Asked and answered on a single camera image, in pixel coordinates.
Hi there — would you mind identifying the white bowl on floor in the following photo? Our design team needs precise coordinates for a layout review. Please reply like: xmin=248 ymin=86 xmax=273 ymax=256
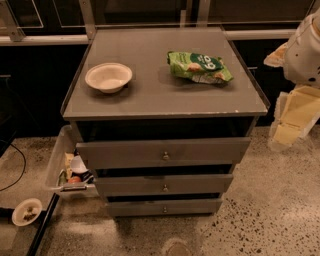
xmin=12 ymin=198 xmax=42 ymax=227

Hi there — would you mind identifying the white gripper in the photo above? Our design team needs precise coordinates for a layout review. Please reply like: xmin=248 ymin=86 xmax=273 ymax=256
xmin=264 ymin=43 xmax=320 ymax=152

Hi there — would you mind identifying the clear plastic storage bin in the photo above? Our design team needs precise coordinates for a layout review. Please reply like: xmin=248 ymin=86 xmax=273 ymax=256
xmin=43 ymin=125 xmax=98 ymax=199

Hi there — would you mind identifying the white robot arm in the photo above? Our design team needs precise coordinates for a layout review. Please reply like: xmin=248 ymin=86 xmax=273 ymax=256
xmin=264 ymin=9 xmax=320 ymax=152

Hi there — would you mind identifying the grey bottom drawer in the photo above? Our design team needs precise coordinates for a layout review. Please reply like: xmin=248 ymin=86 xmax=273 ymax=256
xmin=106 ymin=199 xmax=222 ymax=217

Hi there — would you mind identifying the white cup in bin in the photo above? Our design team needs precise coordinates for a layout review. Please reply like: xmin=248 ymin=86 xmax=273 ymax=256
xmin=70 ymin=155 xmax=88 ymax=174

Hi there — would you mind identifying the metal railing frame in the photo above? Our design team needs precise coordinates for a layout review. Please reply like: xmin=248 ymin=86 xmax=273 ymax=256
xmin=0 ymin=0 xmax=320 ymax=47

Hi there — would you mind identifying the black floor bar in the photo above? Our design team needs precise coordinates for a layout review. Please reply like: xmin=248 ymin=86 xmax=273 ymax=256
xmin=26 ymin=193 xmax=60 ymax=256

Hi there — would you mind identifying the green snack bag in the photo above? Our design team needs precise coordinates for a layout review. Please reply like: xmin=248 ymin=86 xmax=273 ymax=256
xmin=167 ymin=51 xmax=233 ymax=84

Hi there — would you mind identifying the grey top drawer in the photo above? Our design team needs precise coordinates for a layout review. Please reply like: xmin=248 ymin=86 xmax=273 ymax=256
xmin=76 ymin=137 xmax=250 ymax=169

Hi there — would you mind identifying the grey drawer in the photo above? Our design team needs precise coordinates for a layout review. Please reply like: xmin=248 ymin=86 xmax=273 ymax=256
xmin=76 ymin=137 xmax=250 ymax=169
xmin=106 ymin=199 xmax=222 ymax=217
xmin=95 ymin=174 xmax=233 ymax=196

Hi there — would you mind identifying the grey middle drawer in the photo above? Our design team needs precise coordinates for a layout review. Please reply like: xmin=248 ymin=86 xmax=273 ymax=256
xmin=95 ymin=174 xmax=233 ymax=196

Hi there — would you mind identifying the grey drawer cabinet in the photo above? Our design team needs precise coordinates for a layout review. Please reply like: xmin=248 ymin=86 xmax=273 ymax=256
xmin=62 ymin=27 xmax=269 ymax=206

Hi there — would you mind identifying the black cable on floor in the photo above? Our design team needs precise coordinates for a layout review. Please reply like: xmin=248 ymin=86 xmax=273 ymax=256
xmin=0 ymin=139 xmax=27 ymax=193

